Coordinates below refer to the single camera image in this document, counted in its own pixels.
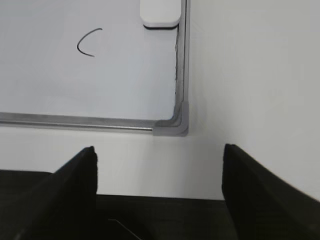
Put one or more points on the white magnetic whiteboard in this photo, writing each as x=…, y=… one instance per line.
x=93, y=65

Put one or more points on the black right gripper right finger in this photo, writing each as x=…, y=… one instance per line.
x=263, y=206

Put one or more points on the white whiteboard eraser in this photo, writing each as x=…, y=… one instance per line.
x=160, y=13

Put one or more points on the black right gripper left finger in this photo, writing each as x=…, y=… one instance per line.
x=37, y=205

